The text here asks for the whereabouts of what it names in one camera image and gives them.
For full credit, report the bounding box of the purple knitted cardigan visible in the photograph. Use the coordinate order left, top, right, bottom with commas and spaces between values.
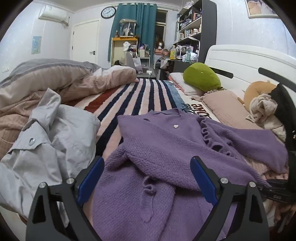
93, 109, 288, 240

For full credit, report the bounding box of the black garment on bed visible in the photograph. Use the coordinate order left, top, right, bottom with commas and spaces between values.
270, 83, 295, 151

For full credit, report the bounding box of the grey shirt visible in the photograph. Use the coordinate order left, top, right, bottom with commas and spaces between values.
1, 89, 100, 217

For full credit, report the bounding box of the beige crumpled garment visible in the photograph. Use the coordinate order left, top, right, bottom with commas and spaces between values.
246, 93, 287, 142

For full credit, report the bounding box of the pink ribbed pillow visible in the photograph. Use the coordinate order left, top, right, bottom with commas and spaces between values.
202, 90, 262, 130

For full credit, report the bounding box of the white bed headboard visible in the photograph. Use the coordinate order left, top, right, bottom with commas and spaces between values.
205, 45, 295, 90

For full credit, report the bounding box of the pink grey duvet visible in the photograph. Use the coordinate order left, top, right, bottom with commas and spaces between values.
1, 59, 137, 157

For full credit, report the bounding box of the green plush cushion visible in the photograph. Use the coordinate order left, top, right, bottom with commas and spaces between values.
183, 62, 221, 92

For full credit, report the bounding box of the white pillow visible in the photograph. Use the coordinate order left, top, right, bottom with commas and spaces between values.
169, 72, 204, 96

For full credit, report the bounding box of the striped bed blanket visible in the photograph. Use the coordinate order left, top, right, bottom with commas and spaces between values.
68, 79, 217, 159

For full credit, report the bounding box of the dark tall bookshelf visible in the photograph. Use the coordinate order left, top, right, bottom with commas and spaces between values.
176, 0, 217, 63

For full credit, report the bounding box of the yellow shelf cabinet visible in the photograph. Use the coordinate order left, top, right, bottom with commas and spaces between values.
110, 37, 138, 66

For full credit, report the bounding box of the white door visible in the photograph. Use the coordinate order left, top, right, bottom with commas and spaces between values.
70, 20, 99, 63

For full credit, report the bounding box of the white air conditioner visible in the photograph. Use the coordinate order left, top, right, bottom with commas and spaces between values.
38, 5, 70, 26

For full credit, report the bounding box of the glass display case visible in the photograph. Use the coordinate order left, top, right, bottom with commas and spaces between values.
119, 19, 137, 38

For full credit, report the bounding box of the teal curtain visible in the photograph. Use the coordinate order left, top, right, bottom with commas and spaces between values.
107, 3, 158, 62

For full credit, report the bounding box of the blue wall poster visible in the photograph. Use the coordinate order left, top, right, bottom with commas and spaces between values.
31, 36, 42, 54

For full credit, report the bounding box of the framed wall photo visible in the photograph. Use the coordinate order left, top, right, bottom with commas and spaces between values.
245, 0, 278, 19

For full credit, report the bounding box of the round wall clock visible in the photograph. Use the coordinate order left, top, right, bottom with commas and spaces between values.
101, 6, 116, 19

